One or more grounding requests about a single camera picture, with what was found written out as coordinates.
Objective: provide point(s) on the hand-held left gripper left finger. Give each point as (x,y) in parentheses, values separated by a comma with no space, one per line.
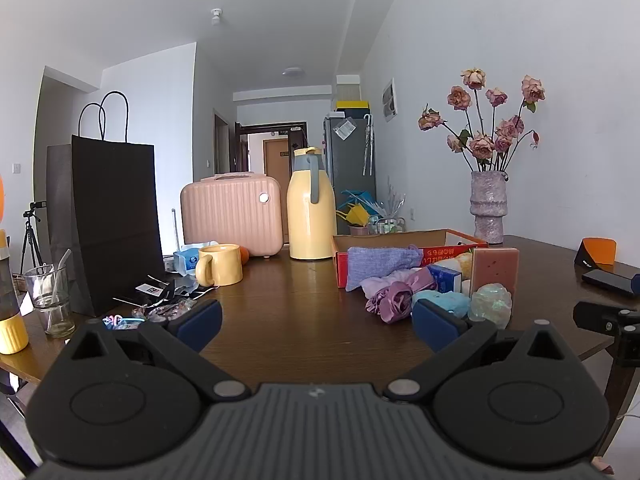
(197,322)

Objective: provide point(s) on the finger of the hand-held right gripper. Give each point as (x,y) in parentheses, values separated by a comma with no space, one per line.
(600,317)

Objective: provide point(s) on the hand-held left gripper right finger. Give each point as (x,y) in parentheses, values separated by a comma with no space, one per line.
(435,322)

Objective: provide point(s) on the light blue plush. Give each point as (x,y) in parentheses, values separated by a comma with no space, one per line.
(445,302)

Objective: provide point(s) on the purple satin cloth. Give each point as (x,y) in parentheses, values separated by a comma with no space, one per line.
(395,300)

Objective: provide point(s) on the blue small carton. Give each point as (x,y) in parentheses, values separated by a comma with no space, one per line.
(445,277)

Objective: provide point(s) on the pale green soft ball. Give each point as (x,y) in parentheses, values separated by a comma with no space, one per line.
(492,305)

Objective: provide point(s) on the yellow white plush toy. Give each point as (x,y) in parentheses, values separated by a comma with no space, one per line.
(460,262)

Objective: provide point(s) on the pink sponge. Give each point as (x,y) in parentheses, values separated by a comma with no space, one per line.
(495,267)

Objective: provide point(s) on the lilac cloth pouch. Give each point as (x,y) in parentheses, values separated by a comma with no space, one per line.
(380,260)

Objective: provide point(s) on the red cardboard box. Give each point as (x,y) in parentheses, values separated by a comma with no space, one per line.
(390,239)

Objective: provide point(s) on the black phone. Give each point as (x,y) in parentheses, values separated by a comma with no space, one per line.
(607,281)

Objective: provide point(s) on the black packets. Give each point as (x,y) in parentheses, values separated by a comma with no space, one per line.
(165,292)

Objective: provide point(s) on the small blue object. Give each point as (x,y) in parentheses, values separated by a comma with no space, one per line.
(636,282)

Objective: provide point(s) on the yellow mug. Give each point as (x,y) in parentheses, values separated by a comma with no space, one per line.
(222,265)

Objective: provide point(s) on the orange black stand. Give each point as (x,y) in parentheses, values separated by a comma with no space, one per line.
(597,250)

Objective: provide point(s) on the candy wrappers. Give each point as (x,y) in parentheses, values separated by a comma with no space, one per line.
(130,317)

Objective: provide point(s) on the orange fruit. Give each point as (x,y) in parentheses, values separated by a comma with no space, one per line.
(244,255)

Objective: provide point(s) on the pink suitcase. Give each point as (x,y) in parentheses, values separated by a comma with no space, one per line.
(230,215)

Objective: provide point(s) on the purple ceramic vase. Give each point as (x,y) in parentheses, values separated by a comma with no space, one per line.
(490,205)

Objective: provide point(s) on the black paper bag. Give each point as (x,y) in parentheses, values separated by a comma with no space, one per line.
(115,220)

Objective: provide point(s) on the yellow blue bag pile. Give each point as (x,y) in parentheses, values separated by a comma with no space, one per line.
(355,210)

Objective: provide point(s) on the white plastic spoon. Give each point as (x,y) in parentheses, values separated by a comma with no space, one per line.
(62,265)

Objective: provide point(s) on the yellow thermos jug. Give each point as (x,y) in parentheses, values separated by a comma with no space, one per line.
(310,225)

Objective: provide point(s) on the clear glass cup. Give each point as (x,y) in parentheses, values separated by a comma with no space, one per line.
(47,305)

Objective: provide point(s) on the grey fridge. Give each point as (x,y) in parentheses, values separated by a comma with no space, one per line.
(350,180)

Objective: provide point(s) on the brown wooden door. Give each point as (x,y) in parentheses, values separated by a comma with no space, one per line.
(276,165)

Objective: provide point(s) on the dark brown open door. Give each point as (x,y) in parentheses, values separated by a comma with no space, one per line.
(241,150)

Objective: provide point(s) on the dried pink roses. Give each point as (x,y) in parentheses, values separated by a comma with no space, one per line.
(482,145)

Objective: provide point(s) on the black tripod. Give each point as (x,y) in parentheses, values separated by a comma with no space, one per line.
(30,240)

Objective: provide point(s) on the yellow bottle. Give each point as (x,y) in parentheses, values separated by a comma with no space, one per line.
(10,330)

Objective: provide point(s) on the white umbrella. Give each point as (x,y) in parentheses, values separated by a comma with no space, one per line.
(369,145)

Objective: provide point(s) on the yellow box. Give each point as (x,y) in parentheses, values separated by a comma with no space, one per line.
(352,108)

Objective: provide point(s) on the round ceiling light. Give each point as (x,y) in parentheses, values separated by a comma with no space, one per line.
(293,71)

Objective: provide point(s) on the ceiling sprinkler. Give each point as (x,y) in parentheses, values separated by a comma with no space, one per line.
(216,16)

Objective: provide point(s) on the white wall panel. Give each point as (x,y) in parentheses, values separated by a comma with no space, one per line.
(390,100)

